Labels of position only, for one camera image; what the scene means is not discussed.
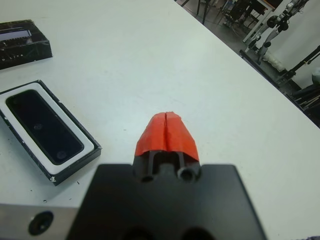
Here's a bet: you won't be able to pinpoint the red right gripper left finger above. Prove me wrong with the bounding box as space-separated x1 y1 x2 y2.
132 111 168 182

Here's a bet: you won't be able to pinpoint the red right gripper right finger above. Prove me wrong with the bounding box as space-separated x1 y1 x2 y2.
164 111 202 181

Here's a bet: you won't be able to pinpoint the glossy black box lid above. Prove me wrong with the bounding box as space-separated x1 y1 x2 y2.
0 19 54 71

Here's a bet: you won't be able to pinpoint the black box base white insert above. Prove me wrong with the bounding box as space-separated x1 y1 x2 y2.
0 79 103 187

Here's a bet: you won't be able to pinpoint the black gantry stand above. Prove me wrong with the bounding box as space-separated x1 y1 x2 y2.
239 44 320 91

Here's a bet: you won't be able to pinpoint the white cloth pile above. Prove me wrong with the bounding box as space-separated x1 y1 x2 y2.
262 52 286 73

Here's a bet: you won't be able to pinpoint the folded black chairs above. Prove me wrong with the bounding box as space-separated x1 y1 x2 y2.
292 84 320 118

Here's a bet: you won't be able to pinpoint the small silver humanoid robot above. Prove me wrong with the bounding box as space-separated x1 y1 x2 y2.
257 0 310 63

